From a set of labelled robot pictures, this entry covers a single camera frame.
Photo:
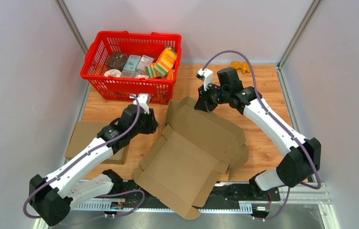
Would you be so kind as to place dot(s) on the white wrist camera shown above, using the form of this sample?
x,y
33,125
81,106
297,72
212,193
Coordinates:
x,y
206,76
143,100

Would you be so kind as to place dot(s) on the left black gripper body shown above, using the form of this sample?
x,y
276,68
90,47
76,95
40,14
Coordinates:
x,y
147,126

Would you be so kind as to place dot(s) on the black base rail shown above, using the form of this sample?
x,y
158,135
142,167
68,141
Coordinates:
x,y
226,197

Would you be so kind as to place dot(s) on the red plastic basket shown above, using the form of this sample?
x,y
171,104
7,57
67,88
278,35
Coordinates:
x,y
119,88

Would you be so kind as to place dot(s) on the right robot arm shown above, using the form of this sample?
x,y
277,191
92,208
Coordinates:
x,y
301,156

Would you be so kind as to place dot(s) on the striped sponge pack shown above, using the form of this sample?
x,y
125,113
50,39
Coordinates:
x,y
165,61

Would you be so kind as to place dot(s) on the green striped sponge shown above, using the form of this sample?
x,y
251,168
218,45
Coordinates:
x,y
151,71

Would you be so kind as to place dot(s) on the grey pink small box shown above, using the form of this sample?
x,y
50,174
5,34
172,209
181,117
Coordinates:
x,y
143,63

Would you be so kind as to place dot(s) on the teal small box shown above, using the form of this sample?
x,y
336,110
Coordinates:
x,y
132,63

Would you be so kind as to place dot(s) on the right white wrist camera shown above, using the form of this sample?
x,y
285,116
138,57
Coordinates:
x,y
206,76

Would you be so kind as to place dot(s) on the cardboard sheet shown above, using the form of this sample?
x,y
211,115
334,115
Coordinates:
x,y
195,149

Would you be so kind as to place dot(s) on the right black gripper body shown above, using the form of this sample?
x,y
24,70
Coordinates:
x,y
211,97

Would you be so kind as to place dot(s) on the yellow toy figure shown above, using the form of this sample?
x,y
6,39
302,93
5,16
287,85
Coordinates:
x,y
242,66

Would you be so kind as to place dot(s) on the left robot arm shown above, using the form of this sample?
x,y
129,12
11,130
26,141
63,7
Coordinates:
x,y
54,195

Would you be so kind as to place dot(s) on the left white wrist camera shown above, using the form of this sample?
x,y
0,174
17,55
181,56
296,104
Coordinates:
x,y
143,100

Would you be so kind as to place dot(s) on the cardboard box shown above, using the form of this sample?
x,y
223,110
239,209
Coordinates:
x,y
82,140

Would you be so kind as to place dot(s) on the brown round packet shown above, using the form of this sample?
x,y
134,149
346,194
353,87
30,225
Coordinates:
x,y
117,61

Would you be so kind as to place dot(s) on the white round container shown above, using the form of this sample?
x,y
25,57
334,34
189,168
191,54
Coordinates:
x,y
112,73

